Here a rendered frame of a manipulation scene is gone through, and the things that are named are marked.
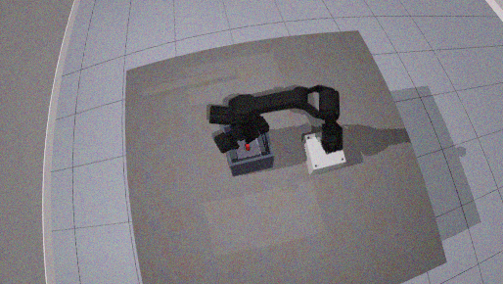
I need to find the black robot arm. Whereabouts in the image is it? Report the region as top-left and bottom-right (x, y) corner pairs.
(209, 84), (343, 154)

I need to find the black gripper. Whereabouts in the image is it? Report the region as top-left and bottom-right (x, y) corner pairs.
(214, 116), (269, 154)

